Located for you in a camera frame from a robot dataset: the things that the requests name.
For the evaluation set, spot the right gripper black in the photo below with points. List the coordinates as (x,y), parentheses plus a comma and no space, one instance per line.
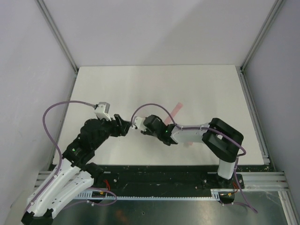
(147,127)

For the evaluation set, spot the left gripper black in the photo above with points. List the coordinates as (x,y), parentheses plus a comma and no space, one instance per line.
(118,125)

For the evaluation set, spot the pink folding umbrella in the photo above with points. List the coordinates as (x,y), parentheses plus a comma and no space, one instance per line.
(173,113)

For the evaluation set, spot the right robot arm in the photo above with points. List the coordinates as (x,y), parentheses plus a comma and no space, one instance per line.
(222,139)

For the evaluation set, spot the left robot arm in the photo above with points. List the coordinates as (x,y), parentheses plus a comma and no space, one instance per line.
(74,173)

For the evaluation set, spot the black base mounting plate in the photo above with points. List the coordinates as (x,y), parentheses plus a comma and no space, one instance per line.
(164,180)

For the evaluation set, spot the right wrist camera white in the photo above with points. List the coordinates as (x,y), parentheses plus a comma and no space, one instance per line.
(138,123)

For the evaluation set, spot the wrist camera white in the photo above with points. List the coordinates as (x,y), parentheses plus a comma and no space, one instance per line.
(101,111)
(138,123)

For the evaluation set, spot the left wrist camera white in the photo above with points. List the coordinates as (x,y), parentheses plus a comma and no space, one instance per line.
(101,111)

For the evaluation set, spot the grey cable duct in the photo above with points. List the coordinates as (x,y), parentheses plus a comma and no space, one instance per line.
(94,195)

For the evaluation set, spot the left aluminium frame post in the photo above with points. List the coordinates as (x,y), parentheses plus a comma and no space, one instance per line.
(56,33)

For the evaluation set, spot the aluminium frame post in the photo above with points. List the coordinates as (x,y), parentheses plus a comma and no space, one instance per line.
(56,33)
(267,24)

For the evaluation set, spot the right aluminium frame post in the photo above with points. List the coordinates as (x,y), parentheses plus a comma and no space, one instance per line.
(267,24)

